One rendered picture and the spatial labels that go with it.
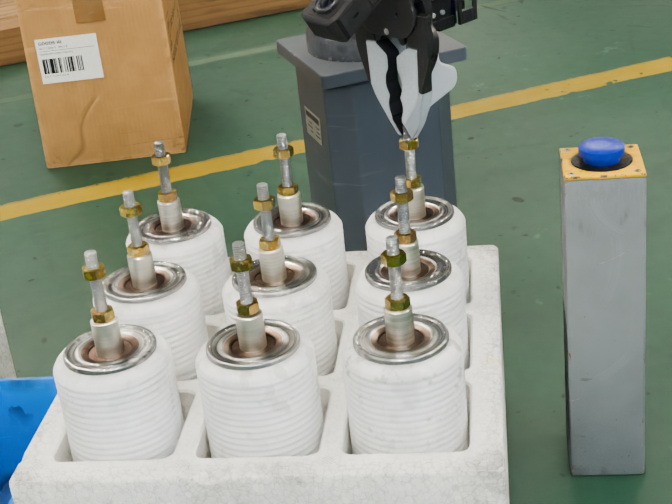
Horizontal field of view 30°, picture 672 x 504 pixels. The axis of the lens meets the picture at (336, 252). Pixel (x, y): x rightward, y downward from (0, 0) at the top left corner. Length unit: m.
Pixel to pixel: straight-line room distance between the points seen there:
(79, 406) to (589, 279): 0.46
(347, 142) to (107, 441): 0.62
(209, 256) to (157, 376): 0.23
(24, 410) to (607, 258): 0.60
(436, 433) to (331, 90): 0.62
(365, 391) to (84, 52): 1.24
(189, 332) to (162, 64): 1.04
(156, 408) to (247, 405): 0.08
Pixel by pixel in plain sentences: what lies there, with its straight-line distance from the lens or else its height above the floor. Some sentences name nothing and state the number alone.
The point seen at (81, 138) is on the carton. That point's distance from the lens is 2.16.
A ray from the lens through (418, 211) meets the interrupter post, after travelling 1.18.
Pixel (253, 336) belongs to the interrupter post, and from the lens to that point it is 0.99.
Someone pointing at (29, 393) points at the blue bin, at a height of 0.10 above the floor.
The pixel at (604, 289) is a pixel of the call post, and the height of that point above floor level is 0.20.
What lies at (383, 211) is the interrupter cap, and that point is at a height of 0.25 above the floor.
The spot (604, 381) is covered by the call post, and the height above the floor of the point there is 0.11.
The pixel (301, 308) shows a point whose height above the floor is 0.24.
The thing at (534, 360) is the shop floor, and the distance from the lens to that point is 1.44.
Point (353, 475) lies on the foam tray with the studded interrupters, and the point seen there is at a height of 0.18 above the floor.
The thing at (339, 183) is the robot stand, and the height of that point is 0.15.
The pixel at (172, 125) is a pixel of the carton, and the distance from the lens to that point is 2.13.
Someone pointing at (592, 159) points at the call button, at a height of 0.32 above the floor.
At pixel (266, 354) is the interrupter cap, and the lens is 0.98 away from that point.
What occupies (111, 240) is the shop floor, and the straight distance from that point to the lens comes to 1.86.
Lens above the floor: 0.74
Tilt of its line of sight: 26 degrees down
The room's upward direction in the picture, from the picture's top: 6 degrees counter-clockwise
